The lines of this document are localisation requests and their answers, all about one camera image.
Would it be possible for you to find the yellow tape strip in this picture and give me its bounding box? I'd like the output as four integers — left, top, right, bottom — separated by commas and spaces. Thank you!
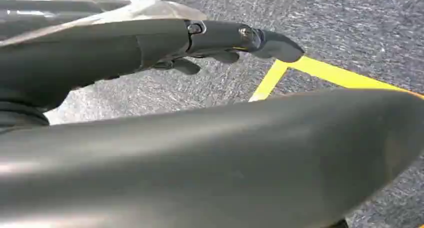
248, 59, 290, 103
287, 55, 424, 100

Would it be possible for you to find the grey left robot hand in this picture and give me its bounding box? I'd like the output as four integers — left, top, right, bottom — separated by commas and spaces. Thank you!
0, 0, 424, 228

